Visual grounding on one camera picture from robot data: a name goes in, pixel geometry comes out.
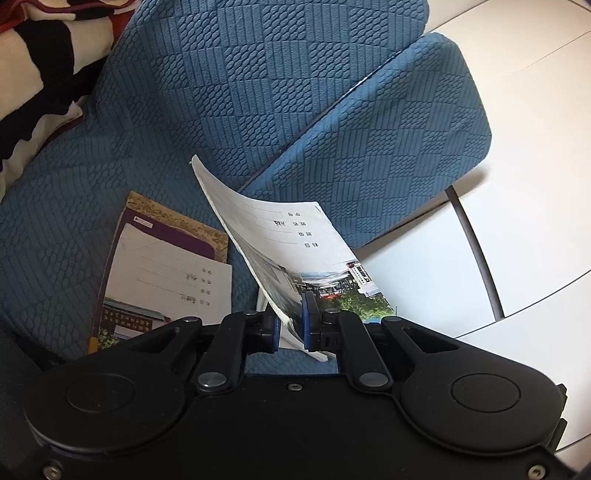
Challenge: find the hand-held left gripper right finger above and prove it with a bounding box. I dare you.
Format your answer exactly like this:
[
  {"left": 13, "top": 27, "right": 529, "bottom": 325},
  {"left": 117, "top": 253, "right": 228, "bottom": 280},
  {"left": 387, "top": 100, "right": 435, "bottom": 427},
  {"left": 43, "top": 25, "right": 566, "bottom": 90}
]
[{"left": 301, "top": 291, "right": 462, "bottom": 393}]

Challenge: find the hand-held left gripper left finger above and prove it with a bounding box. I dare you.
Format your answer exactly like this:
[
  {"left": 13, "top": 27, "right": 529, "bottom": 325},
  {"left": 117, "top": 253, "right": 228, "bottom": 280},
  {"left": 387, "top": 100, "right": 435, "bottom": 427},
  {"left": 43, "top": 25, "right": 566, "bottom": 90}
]
[{"left": 117, "top": 310, "right": 282, "bottom": 393}]

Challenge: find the photo cover notebook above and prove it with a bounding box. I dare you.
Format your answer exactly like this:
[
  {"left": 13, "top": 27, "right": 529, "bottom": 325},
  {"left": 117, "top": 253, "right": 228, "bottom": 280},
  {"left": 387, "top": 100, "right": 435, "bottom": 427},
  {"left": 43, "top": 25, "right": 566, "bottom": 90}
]
[
  {"left": 94, "top": 220, "right": 233, "bottom": 345},
  {"left": 190, "top": 154, "right": 398, "bottom": 364}
]

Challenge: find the purple cover book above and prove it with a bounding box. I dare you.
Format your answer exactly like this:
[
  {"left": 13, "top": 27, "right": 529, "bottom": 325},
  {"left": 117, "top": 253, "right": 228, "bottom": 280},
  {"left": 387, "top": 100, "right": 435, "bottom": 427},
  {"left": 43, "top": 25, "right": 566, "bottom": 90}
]
[{"left": 115, "top": 205, "right": 218, "bottom": 264}]

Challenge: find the brown painting cover book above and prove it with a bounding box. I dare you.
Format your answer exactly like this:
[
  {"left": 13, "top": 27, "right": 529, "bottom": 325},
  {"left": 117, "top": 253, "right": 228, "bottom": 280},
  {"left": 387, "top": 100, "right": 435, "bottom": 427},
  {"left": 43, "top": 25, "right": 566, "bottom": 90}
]
[{"left": 88, "top": 190, "right": 230, "bottom": 354}]

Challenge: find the blue textured sofa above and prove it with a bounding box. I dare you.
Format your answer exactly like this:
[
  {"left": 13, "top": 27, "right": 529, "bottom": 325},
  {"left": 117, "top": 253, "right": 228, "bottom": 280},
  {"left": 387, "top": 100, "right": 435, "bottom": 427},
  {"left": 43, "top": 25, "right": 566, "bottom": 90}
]
[{"left": 0, "top": 0, "right": 491, "bottom": 376}]

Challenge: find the red black striped blanket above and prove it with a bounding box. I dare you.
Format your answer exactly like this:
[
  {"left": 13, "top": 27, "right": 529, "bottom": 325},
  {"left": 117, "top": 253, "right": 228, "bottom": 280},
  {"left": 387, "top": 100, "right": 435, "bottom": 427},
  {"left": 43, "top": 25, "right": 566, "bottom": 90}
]
[{"left": 0, "top": 0, "right": 140, "bottom": 200}]

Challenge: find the grey metal frame bar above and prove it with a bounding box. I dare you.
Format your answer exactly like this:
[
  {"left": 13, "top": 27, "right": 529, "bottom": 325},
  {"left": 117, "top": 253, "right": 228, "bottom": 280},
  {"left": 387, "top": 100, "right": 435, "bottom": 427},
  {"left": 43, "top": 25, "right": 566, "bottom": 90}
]
[{"left": 444, "top": 186, "right": 505, "bottom": 322}]

